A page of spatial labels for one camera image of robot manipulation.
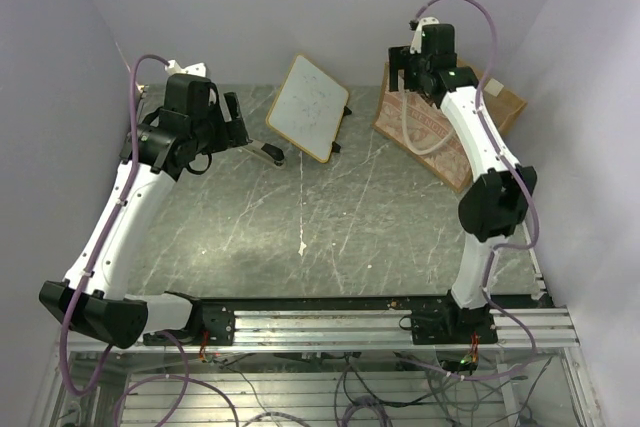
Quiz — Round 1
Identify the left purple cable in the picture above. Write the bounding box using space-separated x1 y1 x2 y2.
58 53 191 427

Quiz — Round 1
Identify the black and silver stapler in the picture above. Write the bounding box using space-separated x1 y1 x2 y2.
242 139 286 168

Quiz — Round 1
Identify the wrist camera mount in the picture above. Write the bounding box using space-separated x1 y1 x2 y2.
165 60 208 77
409 16 440 55

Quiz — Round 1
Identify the small yellow-framed whiteboard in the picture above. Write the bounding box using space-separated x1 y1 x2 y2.
265 54 350 163

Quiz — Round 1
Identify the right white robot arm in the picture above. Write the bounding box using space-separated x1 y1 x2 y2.
388 17 537 345

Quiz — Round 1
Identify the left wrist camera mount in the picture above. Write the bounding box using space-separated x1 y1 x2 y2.
165 60 208 77

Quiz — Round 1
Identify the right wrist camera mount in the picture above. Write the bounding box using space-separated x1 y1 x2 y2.
409 16 440 55

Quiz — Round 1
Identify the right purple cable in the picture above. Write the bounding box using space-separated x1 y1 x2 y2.
415 0 542 383

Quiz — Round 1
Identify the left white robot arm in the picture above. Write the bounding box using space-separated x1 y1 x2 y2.
39 73 249 349

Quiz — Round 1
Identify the aluminium mounting rail frame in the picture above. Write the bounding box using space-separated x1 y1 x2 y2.
31 282 603 426

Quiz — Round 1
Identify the purple cable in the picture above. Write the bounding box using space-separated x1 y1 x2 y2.
415 0 542 383
58 53 191 427

